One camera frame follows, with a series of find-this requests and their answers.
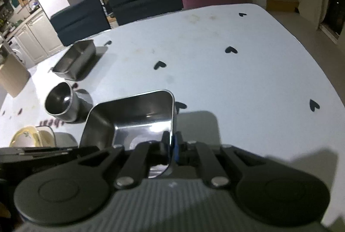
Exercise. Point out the white base cabinet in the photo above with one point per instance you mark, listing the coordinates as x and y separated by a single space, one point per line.
40 35

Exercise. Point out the round steel bowl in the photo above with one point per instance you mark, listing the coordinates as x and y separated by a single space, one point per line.
60 102

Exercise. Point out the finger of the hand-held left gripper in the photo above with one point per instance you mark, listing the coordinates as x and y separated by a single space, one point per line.
40 150

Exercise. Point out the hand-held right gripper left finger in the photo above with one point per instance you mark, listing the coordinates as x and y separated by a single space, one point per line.
165 144

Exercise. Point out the lemon print bowl yellow rim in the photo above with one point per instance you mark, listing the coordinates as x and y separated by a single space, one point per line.
23 137

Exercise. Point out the beige electric kettle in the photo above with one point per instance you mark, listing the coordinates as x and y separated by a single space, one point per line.
13 78

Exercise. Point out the large rectangular steel container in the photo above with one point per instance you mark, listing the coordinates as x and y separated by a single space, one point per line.
140 113

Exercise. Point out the small rectangular steel container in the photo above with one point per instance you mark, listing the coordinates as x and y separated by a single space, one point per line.
74 59

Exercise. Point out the white washing machine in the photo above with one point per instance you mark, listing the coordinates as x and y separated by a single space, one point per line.
17 52

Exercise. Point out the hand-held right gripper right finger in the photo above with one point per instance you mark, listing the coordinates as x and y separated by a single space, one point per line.
176 148

